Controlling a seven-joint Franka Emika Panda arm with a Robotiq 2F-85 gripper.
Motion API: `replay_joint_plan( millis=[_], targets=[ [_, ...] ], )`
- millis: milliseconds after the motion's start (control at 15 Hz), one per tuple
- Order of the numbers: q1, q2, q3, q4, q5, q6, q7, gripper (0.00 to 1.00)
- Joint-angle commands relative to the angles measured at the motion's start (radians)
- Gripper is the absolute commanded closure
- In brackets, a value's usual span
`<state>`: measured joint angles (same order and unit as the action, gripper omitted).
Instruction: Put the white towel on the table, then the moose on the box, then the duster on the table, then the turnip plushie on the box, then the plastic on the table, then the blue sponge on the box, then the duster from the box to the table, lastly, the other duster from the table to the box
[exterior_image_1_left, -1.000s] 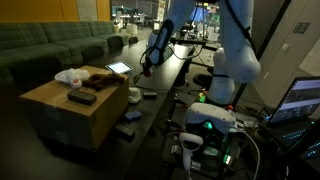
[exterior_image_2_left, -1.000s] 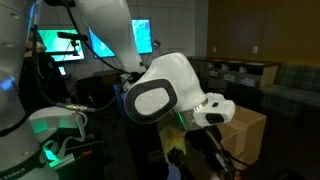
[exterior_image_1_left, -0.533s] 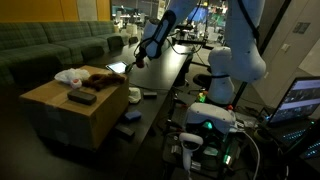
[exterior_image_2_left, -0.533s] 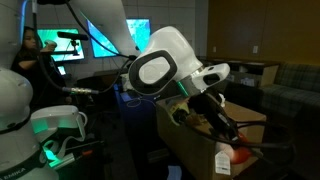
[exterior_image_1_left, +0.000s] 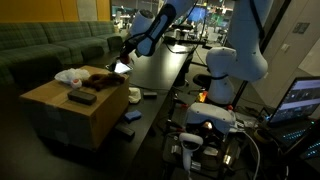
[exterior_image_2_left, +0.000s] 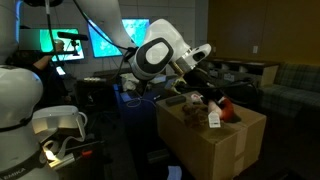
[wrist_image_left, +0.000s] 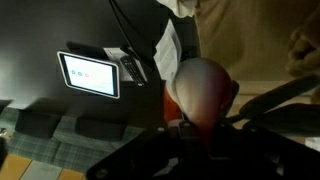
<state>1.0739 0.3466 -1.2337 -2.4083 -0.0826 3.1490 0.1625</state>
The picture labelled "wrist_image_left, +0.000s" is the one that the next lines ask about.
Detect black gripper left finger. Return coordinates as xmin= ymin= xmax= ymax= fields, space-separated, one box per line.
xmin=86 ymin=121 xmax=208 ymax=180

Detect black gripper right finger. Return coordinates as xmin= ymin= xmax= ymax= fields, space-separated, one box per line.
xmin=216 ymin=103 xmax=320 ymax=180

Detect white cloth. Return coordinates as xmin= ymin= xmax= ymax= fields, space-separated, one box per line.
xmin=164 ymin=57 xmax=233 ymax=158

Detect green plaid sofa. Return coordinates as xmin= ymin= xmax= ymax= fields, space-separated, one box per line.
xmin=0 ymin=105 xmax=145 ymax=175

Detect black remote control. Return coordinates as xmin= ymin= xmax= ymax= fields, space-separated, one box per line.
xmin=118 ymin=55 xmax=148 ymax=88

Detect white framed tablet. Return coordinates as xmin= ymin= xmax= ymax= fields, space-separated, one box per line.
xmin=56 ymin=50 xmax=121 ymax=100

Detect single printed paper sheet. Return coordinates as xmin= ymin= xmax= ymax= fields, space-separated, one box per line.
xmin=152 ymin=18 xmax=183 ymax=83

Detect printed paper sheets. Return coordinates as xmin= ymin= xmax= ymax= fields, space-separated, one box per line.
xmin=102 ymin=46 xmax=148 ymax=83

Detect black table cable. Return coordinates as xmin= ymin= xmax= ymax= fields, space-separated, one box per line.
xmin=107 ymin=0 xmax=158 ymax=68

